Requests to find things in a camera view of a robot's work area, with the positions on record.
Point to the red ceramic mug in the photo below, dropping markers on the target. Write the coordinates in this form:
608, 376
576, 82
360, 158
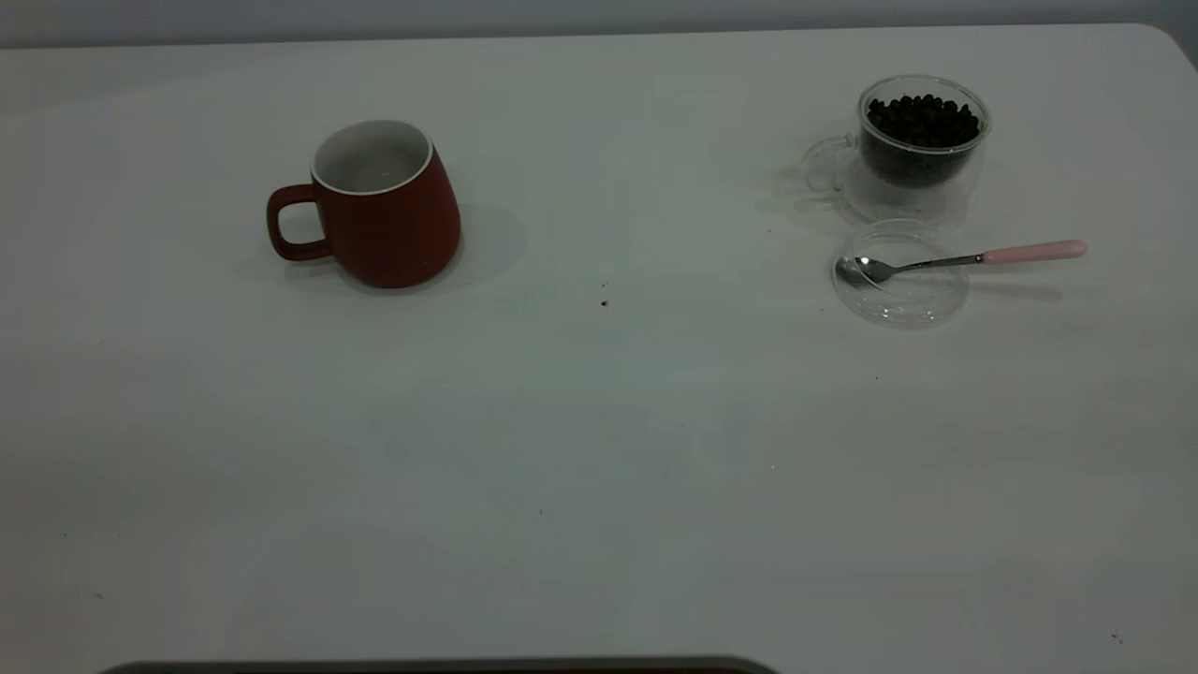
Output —
393, 234

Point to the clear round glass lid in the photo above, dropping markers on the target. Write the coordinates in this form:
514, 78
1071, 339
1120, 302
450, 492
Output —
903, 304

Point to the dark coffee beans heap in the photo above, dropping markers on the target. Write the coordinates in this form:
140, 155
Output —
922, 140

